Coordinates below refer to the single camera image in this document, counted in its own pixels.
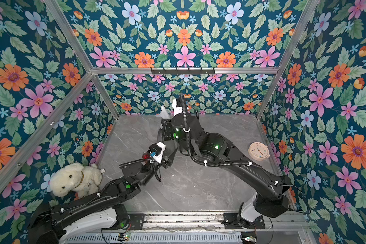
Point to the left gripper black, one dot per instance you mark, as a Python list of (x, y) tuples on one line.
[(168, 162)]

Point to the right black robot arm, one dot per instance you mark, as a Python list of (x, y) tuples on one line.
[(215, 150)]

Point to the cream round wall clock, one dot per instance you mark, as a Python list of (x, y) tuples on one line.
[(258, 151)]

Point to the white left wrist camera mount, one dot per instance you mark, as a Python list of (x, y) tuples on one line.
[(156, 151)]

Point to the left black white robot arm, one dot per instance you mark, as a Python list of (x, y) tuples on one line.
[(104, 208)]

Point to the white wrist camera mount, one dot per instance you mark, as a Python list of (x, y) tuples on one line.
[(156, 151), (177, 109)]

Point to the cream plush teddy bear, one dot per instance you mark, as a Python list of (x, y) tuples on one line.
[(83, 180)]

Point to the small red object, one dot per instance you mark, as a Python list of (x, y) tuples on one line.
[(146, 157)]

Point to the metal base rail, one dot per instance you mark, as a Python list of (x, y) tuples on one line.
[(216, 227)]

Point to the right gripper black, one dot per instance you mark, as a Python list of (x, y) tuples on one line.
[(166, 128)]

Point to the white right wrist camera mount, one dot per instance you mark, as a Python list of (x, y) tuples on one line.
[(177, 109)]

